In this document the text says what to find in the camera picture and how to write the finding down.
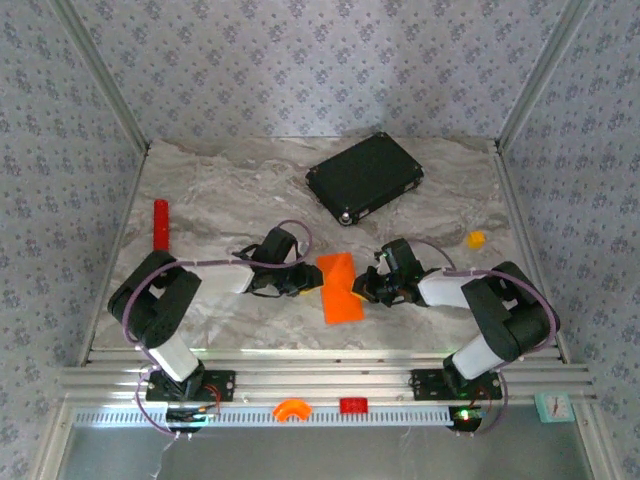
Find teal square clock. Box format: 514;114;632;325
533;391;575;425

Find black hard case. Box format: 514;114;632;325
305;131;425;227

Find orange curved plastic piece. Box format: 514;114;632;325
272;398;314;424

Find red glitter cylinder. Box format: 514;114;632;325
152;199;172;252

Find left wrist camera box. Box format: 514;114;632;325
259;227;304;267

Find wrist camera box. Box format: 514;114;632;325
259;227;304;267
377;238;422;275

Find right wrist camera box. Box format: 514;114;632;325
377;238;422;275

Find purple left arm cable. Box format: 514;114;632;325
121;219;314;441

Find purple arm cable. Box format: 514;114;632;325
409;239;561;439
121;219;314;441

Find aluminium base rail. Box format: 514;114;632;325
54;347;599;407

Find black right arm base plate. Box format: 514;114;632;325
409;368;504;402

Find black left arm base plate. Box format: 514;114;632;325
143;369;237;404

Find aluminium side rail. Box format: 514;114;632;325
492;142;571;364
77;144;152;366

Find white slotted cable duct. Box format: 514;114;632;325
73;405;456;429

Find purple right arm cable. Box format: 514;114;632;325
409;239;561;439

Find aluminium frame post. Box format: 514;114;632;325
49;0;152;155
493;0;595;151

